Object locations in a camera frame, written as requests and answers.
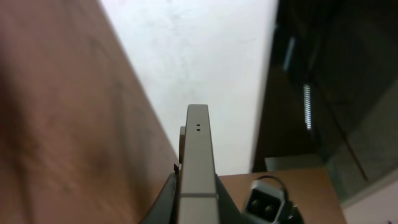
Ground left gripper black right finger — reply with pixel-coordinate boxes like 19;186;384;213
215;174;247;224

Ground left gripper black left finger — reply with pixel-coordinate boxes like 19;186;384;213
139;173;178;224

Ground dark glass window panel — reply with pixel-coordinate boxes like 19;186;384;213
251;0;397;202

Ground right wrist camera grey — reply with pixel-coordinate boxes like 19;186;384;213
242;180;285;224

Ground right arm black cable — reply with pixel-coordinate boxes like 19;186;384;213
256;175;305;224

